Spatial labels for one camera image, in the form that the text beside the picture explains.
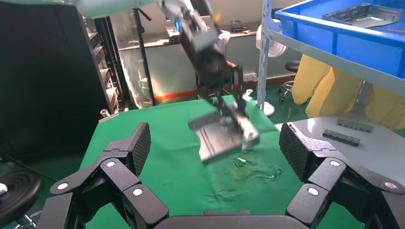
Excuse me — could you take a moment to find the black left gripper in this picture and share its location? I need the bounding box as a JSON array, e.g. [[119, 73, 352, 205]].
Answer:
[[190, 44, 251, 125]]

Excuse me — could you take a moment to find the black tripod pole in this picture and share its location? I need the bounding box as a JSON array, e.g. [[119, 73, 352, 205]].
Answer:
[[131, 7, 157, 107]]

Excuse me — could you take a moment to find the black round stool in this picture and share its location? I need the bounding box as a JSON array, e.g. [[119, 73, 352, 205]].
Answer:
[[0, 170, 44, 229], [277, 60, 301, 104]]

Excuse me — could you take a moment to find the black equipment rack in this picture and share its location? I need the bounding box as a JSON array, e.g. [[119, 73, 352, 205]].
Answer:
[[80, 16, 131, 115]]

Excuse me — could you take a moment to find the yellow mesh fabric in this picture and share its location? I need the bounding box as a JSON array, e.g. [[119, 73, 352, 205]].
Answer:
[[291, 53, 405, 131]]

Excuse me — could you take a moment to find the white metal shelf rack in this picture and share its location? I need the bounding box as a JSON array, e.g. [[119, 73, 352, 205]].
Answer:
[[256, 0, 405, 190]]

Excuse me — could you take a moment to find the green table cloth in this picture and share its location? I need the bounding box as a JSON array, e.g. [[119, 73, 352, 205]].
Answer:
[[78, 94, 363, 229]]

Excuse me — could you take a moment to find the black partition panel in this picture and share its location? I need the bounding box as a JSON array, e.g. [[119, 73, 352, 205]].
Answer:
[[0, 0, 110, 159]]

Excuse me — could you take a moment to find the large blue plastic bin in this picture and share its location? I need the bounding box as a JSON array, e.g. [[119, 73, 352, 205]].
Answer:
[[274, 0, 405, 80]]

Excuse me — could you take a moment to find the black desktop device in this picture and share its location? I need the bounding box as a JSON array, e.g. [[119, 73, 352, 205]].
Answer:
[[230, 20, 251, 34]]

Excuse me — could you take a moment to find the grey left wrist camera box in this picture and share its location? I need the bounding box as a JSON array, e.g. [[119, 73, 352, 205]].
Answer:
[[157, 0, 220, 53]]

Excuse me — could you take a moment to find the white standing fan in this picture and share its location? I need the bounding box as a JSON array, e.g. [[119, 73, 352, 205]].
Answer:
[[255, 22, 288, 117]]

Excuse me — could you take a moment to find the silver sheet metal bracket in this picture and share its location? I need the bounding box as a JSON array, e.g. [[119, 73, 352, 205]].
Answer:
[[187, 104, 261, 164], [322, 2, 404, 29]]

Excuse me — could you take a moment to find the grey metal slotted rail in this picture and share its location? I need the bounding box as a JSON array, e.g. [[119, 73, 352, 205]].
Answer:
[[322, 128, 361, 147], [336, 117, 375, 134]]

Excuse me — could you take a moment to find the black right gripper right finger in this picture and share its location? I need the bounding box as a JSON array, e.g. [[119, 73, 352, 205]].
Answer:
[[279, 122, 405, 229]]

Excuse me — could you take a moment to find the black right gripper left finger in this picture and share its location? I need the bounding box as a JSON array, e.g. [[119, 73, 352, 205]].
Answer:
[[35, 122, 169, 229]]

